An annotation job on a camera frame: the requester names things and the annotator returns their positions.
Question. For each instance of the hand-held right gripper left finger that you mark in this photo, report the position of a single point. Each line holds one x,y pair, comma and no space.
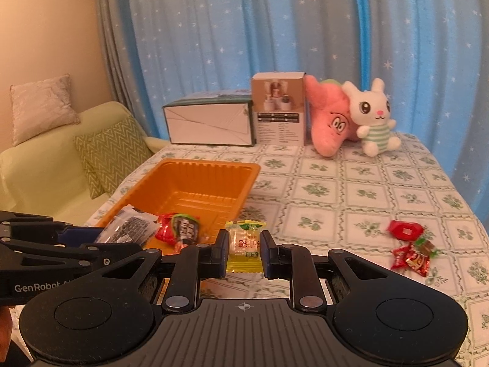
218,260

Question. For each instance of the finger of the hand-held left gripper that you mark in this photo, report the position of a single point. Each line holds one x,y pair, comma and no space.
82,236
68,256

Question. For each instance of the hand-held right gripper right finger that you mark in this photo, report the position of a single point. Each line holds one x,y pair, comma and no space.
267,260

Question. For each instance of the yellow candy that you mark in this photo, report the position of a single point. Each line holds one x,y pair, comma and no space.
244,244

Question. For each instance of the green-edged snack packet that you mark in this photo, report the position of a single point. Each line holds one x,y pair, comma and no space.
186,231

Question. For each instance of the black snack packet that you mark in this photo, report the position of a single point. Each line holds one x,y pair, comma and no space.
130,225

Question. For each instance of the red snack packet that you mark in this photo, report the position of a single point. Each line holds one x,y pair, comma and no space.
405,230
164,233

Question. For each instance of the orange plastic tray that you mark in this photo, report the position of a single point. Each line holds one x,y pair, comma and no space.
198,183

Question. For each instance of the green red candy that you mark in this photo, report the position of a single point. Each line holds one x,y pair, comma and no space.
428,247

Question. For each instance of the light green sofa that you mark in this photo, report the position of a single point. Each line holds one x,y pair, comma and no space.
38,183

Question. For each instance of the green zigzag cushion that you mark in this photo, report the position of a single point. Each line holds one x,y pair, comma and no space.
110,153

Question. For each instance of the beige cushion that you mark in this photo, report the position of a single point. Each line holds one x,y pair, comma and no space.
42,107

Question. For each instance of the white long cardboard box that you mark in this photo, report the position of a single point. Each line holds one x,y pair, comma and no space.
206,124

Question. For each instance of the small product box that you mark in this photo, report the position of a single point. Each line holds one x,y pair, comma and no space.
277,122

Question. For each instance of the pink plush toy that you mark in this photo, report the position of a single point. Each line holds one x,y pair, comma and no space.
328,130

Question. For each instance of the white rabbit plush toy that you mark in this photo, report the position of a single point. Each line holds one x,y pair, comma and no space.
372,109

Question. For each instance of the blue star curtain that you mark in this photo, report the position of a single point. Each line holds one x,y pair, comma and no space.
229,26

